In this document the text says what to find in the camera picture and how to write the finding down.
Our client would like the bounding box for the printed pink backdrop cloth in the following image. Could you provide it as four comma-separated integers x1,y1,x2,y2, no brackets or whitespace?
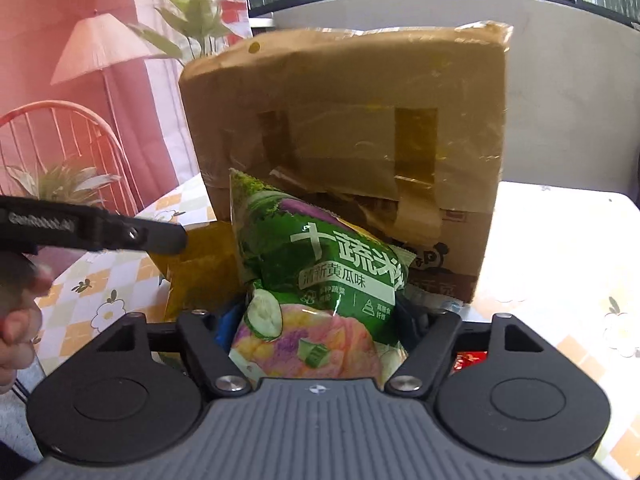
0,0,252,223

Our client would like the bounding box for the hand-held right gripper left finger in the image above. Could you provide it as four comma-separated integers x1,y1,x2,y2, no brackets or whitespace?
95,305,253,395

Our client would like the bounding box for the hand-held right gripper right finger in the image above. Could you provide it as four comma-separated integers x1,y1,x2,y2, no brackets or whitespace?
389,290,547,394

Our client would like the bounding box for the pale blue snack packet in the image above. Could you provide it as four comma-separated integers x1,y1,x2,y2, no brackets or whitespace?
402,284,467,320

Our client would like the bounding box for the chequered flower tablecloth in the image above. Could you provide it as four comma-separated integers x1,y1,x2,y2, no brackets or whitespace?
27,172,640,480

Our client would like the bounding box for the mustard yellow snack packet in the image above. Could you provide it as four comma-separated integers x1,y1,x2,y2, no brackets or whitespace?
149,221,247,325

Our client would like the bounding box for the green vegetable snack packet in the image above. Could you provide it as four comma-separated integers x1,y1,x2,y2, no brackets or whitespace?
228,166,419,392

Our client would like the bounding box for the taped brown cardboard box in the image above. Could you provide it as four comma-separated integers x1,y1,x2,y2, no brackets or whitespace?
179,21,514,307

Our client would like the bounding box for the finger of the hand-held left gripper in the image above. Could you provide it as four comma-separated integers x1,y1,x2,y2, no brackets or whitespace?
100,212,189,256

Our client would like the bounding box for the red snack packet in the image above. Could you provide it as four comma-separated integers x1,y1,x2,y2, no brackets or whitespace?
451,350,489,376

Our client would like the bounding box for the person's left hand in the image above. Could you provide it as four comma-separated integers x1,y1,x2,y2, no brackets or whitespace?
0,250,53,395

